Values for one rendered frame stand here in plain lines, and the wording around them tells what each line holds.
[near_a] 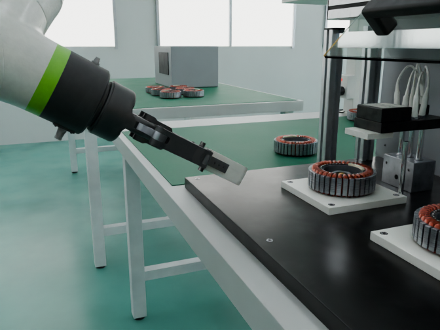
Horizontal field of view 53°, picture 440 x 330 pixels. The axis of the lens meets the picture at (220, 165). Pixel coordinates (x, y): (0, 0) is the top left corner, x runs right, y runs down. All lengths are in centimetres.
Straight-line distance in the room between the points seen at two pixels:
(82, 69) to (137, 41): 461
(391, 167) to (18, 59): 64
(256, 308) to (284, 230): 15
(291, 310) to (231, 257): 14
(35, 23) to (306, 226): 44
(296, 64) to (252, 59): 64
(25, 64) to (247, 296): 37
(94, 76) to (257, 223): 30
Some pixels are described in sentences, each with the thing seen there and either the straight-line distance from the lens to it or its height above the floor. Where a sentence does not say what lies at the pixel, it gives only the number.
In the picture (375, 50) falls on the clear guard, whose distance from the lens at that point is 48.
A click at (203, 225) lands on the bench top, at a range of 70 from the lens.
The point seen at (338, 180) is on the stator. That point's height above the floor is 81.
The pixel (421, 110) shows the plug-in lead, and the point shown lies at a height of 91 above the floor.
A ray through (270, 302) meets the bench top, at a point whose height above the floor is 75.
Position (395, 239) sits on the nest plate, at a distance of 61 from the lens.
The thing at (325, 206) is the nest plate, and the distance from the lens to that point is 70.
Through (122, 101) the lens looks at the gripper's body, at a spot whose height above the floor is 95.
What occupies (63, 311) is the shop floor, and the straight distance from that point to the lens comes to 196.
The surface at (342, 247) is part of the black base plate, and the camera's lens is 60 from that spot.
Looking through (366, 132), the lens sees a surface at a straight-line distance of 77.
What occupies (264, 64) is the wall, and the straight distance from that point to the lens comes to 570.
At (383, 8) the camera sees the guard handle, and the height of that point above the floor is 105.
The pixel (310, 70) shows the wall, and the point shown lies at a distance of 604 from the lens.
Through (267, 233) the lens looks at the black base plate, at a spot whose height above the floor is 77.
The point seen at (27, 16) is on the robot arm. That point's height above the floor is 105.
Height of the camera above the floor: 102
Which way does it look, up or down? 15 degrees down
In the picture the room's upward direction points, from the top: straight up
